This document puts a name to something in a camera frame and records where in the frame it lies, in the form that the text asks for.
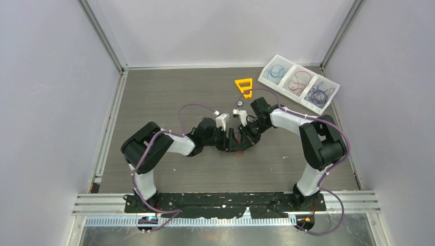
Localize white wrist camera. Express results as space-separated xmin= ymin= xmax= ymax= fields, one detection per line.
xmin=215 ymin=111 xmax=230 ymax=131
xmin=232 ymin=109 xmax=248 ymax=126

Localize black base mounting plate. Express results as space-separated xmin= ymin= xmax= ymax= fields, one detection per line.
xmin=123 ymin=192 xmax=326 ymax=219

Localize yellow triangular plastic frame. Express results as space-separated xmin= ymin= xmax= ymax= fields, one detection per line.
xmin=234 ymin=78 xmax=253 ymax=99

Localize red cable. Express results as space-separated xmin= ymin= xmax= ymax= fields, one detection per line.
xmin=287 ymin=70 xmax=312 ymax=97

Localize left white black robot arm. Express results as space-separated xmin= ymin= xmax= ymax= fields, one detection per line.
xmin=121 ymin=117 xmax=243 ymax=212

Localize blue cable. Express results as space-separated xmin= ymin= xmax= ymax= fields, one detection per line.
xmin=267 ymin=64 xmax=285 ymax=81

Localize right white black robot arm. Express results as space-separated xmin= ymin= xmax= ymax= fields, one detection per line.
xmin=232 ymin=97 xmax=348 ymax=211

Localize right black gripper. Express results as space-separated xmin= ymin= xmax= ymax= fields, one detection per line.
xmin=238 ymin=119 xmax=271 ymax=152

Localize aluminium front rail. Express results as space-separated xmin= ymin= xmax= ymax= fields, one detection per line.
xmin=72 ymin=191 xmax=381 ymax=230

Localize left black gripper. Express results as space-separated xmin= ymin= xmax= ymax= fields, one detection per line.
xmin=203 ymin=126 xmax=241 ymax=152

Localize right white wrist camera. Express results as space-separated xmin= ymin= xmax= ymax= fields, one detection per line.
xmin=232 ymin=109 xmax=248 ymax=126

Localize red blue purple cables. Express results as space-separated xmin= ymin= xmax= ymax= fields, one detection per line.
xmin=234 ymin=129 xmax=246 ymax=158

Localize white three-compartment plastic tray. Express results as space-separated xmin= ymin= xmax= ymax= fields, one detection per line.
xmin=258 ymin=54 xmax=340 ymax=115

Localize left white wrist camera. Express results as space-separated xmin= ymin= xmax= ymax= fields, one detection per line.
xmin=215 ymin=111 xmax=230 ymax=131

